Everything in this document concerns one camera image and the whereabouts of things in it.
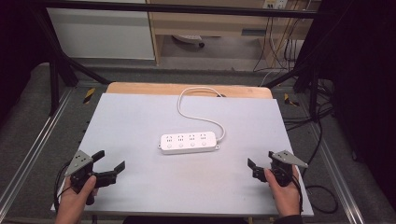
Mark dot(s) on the white power strip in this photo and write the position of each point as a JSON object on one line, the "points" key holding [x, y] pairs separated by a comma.
{"points": [[187, 142]]}

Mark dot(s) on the person's right hand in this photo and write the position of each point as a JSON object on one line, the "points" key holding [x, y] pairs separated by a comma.
{"points": [[286, 199]]}

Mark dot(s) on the black metal frame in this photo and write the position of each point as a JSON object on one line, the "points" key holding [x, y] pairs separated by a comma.
{"points": [[186, 8]]}

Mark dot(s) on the white wall socket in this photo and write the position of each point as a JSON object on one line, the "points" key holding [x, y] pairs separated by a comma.
{"points": [[275, 3]]}

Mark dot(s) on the aluminium floor rail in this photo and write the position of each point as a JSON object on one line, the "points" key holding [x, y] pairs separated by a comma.
{"points": [[337, 177], [34, 149]]}

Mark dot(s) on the white table cover sheet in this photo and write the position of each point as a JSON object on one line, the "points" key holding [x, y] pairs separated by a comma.
{"points": [[149, 118]]}

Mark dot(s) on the person's dark clothing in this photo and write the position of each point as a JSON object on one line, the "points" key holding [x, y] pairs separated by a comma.
{"points": [[186, 220]]}

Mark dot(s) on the person's left hand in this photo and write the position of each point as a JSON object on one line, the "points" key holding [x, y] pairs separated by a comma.
{"points": [[71, 202]]}

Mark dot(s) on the light wooden desk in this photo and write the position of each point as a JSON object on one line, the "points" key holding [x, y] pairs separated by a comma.
{"points": [[218, 23]]}

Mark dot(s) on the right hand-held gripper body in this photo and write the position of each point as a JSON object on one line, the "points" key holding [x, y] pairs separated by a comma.
{"points": [[281, 169]]}

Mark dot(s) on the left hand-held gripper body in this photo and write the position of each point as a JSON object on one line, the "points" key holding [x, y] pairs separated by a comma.
{"points": [[79, 163]]}

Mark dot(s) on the black curtain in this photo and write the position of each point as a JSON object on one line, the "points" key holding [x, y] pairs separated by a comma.
{"points": [[364, 93], [18, 46]]}

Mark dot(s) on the white cabinet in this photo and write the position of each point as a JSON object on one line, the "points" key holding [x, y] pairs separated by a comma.
{"points": [[99, 34]]}

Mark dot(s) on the wooden table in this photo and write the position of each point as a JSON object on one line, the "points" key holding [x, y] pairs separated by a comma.
{"points": [[149, 88]]}

